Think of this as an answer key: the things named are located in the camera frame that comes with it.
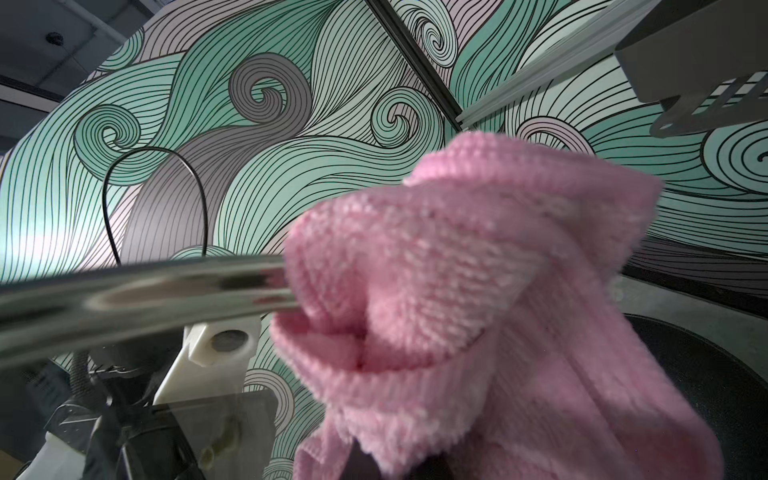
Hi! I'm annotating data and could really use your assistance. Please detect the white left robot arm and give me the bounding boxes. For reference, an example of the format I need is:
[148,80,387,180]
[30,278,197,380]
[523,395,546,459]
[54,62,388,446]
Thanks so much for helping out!
[16,330,204,479]

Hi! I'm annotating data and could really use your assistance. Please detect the black frying pan with lid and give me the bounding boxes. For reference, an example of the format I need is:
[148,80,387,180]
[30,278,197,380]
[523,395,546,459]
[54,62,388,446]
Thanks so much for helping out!
[625,314,767,479]

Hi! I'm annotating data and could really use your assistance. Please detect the black wall shelf tray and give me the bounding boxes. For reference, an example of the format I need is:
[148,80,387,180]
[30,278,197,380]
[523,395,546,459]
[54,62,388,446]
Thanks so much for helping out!
[614,0,767,138]

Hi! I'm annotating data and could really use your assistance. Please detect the pink cloth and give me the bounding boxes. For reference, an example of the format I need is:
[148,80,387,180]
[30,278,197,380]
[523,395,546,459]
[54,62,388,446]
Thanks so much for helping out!
[269,132,724,479]

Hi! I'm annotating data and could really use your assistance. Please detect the black frame post left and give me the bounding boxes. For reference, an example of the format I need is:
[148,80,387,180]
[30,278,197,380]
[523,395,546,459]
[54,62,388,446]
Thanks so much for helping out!
[365,0,462,132]

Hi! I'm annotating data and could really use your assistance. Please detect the glass frying pan lid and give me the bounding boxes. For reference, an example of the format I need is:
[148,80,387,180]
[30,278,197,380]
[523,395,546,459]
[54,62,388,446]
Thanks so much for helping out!
[1,256,297,479]

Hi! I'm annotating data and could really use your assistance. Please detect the aluminium rail back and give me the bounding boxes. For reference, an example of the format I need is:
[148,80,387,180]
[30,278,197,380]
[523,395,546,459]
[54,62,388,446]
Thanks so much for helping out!
[458,1,658,129]

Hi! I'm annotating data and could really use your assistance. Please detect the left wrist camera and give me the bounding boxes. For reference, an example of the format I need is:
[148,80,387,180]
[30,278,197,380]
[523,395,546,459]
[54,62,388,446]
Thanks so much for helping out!
[153,315,261,405]

